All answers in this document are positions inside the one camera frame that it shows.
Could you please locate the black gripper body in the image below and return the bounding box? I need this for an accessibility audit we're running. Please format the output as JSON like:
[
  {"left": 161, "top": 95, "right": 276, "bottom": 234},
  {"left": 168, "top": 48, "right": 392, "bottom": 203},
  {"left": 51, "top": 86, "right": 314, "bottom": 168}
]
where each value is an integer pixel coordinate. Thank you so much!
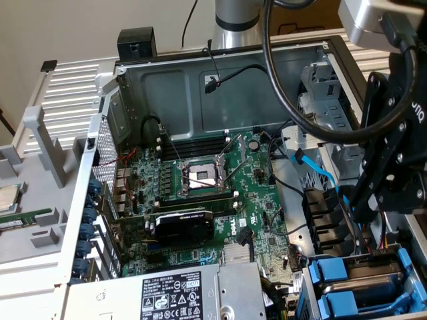
[{"left": 388, "top": 49, "right": 427, "bottom": 174}]

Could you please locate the blue disk data wire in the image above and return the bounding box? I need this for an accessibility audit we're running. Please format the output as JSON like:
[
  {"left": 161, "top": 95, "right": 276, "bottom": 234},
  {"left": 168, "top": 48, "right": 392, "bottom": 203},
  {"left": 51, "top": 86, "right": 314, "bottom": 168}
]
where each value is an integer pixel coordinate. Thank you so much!
[{"left": 343, "top": 196, "right": 366, "bottom": 256}]

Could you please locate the red yellow power wire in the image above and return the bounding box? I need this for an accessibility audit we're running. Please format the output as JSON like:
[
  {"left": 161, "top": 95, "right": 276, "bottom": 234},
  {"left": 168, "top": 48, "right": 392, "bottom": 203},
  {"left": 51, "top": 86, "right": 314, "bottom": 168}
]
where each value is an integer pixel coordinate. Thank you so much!
[{"left": 362, "top": 211, "right": 401, "bottom": 265}]

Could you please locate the hard disk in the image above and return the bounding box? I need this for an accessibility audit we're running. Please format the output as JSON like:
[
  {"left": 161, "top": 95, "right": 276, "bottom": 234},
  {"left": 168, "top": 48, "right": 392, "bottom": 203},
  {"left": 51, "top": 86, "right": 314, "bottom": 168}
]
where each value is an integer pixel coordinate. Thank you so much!
[{"left": 307, "top": 257, "right": 416, "bottom": 303}]

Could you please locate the empty blue disk carrier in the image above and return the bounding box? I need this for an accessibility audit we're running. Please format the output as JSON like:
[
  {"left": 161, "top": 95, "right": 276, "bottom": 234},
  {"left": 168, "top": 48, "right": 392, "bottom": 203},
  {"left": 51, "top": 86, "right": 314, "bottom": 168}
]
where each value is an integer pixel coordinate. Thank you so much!
[{"left": 316, "top": 289, "right": 421, "bottom": 317}]

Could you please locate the grey metal disk bay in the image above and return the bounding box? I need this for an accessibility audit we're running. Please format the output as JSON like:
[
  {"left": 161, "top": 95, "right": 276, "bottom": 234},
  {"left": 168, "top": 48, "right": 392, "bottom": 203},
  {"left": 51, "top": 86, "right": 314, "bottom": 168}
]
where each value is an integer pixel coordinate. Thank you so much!
[{"left": 298, "top": 242, "right": 427, "bottom": 320}]

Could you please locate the black fan shroud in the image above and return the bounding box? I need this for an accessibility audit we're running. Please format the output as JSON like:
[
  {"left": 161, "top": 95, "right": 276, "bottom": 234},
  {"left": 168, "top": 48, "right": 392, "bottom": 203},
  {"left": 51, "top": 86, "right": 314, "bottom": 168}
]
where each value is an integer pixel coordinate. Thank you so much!
[{"left": 302, "top": 187, "right": 356, "bottom": 257}]

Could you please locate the silver metal drive cage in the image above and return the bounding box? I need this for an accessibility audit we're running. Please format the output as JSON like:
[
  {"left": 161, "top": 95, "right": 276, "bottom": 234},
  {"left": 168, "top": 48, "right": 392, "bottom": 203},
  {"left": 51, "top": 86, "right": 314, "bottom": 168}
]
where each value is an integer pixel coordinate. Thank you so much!
[{"left": 279, "top": 61, "right": 366, "bottom": 187}]

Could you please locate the green Dell motherboard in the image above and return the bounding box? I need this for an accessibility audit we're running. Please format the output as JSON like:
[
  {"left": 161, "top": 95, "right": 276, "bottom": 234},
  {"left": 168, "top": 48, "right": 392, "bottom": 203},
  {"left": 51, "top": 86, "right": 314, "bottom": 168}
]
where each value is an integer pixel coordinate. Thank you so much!
[{"left": 113, "top": 129, "right": 303, "bottom": 301}]

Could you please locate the metal socket cover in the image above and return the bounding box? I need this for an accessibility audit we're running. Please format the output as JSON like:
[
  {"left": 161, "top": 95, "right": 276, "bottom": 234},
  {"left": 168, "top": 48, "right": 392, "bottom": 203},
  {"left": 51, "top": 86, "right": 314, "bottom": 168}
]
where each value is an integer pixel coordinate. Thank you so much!
[{"left": 216, "top": 133, "right": 248, "bottom": 167}]

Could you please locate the metal locking lever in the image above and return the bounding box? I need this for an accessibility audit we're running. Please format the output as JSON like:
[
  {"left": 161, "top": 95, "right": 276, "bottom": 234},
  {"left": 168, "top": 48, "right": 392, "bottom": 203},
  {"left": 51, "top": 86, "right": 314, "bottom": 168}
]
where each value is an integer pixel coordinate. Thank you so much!
[
  {"left": 158, "top": 123, "right": 183, "bottom": 165},
  {"left": 220, "top": 156, "right": 250, "bottom": 187}
]

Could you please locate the brown cardboard box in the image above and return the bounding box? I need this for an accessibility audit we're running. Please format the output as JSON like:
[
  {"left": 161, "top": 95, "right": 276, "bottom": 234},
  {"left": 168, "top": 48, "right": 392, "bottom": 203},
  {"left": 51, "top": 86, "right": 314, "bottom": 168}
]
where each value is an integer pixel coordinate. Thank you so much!
[{"left": 258, "top": 0, "right": 348, "bottom": 36}]

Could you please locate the silver chipset heatsink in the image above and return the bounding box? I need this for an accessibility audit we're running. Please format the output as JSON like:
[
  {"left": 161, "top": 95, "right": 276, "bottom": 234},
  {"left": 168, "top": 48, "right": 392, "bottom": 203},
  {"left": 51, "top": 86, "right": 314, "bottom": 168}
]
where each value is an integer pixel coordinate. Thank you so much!
[{"left": 222, "top": 244, "right": 252, "bottom": 267}]

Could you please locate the CPU socket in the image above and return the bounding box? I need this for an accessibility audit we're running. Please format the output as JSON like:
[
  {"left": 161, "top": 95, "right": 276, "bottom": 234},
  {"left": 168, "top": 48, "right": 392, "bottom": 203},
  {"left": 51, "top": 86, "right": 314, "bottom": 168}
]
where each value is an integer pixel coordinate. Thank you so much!
[{"left": 178, "top": 157, "right": 231, "bottom": 197}]

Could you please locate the black RAM slot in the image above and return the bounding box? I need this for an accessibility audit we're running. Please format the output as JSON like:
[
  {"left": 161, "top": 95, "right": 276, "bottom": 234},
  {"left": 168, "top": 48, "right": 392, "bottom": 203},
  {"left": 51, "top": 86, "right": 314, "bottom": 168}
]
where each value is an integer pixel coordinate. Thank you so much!
[
  {"left": 159, "top": 135, "right": 231, "bottom": 151},
  {"left": 159, "top": 143, "right": 230, "bottom": 160}
]

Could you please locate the installed green RAM stick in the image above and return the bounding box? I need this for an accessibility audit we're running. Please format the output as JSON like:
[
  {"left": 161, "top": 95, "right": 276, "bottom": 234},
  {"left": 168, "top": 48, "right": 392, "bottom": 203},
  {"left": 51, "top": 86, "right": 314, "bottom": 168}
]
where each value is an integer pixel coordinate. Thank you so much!
[{"left": 155, "top": 195, "right": 236, "bottom": 211}]

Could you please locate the black graphics card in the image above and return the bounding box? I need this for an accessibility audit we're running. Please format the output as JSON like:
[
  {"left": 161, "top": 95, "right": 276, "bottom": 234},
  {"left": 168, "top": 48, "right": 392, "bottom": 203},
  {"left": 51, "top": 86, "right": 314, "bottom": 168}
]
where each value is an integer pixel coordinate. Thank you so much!
[{"left": 111, "top": 207, "right": 216, "bottom": 247}]

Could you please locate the open PC case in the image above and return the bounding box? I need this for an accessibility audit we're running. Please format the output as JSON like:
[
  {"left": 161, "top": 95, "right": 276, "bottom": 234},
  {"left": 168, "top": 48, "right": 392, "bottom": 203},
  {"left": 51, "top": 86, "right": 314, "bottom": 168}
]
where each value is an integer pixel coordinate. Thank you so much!
[{"left": 55, "top": 35, "right": 427, "bottom": 320}]

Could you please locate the black box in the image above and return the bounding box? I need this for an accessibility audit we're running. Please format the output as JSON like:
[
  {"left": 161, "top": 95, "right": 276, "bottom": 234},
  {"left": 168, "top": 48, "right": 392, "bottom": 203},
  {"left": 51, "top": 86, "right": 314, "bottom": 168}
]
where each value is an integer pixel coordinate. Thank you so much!
[{"left": 116, "top": 28, "right": 158, "bottom": 63}]

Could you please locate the grey power supply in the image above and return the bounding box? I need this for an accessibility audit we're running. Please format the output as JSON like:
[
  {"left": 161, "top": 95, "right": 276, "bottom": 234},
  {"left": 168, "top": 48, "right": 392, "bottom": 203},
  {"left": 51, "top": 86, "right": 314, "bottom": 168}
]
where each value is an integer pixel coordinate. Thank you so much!
[{"left": 65, "top": 261, "right": 268, "bottom": 320}]

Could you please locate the grey parts rack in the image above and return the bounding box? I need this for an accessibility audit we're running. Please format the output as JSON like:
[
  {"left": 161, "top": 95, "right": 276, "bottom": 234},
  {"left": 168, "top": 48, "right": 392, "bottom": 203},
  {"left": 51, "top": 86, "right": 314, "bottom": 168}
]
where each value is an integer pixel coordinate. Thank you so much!
[{"left": 0, "top": 106, "right": 91, "bottom": 267}]

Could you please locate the black table end cap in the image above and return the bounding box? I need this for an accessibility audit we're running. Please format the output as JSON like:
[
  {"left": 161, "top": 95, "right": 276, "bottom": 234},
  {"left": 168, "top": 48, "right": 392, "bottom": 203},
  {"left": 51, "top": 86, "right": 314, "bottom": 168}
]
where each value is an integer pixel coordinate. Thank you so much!
[{"left": 39, "top": 59, "right": 59, "bottom": 73}]

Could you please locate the silver CPU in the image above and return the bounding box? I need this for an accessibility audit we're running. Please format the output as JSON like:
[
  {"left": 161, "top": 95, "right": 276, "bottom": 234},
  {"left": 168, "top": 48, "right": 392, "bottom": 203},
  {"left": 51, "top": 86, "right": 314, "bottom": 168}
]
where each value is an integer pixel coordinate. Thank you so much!
[{"left": 0, "top": 184, "right": 23, "bottom": 215}]

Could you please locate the thin dark rod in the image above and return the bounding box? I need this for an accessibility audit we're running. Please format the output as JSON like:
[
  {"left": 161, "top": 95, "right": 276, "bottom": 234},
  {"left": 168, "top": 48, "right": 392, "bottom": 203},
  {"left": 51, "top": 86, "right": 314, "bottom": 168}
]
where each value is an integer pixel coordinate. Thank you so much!
[{"left": 0, "top": 108, "right": 16, "bottom": 137}]

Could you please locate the flat light blue SATA wire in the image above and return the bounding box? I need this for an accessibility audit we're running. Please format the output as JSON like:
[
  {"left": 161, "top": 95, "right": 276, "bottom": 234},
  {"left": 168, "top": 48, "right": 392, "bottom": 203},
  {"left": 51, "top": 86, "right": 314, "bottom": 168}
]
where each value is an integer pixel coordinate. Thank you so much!
[{"left": 291, "top": 147, "right": 351, "bottom": 209}]

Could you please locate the curved black wire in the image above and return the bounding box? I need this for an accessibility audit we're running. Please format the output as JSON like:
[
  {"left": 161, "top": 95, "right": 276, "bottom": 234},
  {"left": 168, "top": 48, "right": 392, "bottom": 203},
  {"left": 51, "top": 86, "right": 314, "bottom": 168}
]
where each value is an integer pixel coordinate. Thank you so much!
[{"left": 266, "top": 132, "right": 306, "bottom": 198}]

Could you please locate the thin black fan wire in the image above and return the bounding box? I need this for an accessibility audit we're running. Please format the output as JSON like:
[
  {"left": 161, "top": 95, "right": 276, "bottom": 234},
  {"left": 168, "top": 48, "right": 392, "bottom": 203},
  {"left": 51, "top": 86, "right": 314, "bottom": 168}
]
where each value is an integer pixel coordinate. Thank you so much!
[{"left": 269, "top": 208, "right": 284, "bottom": 236}]

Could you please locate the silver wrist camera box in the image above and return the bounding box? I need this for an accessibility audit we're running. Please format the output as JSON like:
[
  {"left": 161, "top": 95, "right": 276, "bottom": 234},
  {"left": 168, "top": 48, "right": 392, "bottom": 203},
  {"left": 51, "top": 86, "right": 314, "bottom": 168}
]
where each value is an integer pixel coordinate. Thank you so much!
[{"left": 338, "top": 0, "right": 425, "bottom": 53}]

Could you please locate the black SATA wire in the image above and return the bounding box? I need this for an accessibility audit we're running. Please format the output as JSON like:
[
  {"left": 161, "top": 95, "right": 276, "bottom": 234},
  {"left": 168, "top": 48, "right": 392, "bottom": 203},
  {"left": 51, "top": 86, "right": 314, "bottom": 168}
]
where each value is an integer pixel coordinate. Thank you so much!
[{"left": 236, "top": 226, "right": 253, "bottom": 265}]

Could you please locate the braided power cable bundle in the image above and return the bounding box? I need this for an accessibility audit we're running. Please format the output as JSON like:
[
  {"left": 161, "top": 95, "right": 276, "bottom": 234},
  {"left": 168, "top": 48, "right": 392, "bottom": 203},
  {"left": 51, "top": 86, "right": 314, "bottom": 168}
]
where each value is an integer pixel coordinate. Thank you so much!
[{"left": 260, "top": 276, "right": 296, "bottom": 320}]

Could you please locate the black wire with connector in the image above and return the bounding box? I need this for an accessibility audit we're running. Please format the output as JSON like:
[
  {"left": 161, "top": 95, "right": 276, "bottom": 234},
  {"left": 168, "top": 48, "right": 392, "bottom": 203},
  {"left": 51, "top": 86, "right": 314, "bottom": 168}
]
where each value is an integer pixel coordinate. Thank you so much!
[{"left": 203, "top": 63, "right": 303, "bottom": 121}]

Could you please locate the thin black red wire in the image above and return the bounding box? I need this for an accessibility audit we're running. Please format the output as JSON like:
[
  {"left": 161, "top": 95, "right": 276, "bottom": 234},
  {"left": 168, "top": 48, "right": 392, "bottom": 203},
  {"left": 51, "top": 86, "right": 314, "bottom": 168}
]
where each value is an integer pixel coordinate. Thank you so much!
[{"left": 201, "top": 39, "right": 223, "bottom": 87}]

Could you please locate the thin black cable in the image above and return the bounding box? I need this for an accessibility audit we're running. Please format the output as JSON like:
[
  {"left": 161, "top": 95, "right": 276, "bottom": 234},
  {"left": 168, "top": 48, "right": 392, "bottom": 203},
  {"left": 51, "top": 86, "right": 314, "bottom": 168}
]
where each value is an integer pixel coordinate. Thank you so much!
[{"left": 181, "top": 0, "right": 200, "bottom": 47}]

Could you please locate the looped black wire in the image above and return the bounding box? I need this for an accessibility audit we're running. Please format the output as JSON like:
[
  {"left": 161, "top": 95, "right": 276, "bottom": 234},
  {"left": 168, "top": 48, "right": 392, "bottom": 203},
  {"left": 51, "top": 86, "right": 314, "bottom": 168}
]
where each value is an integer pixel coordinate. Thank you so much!
[{"left": 141, "top": 115, "right": 167, "bottom": 147}]

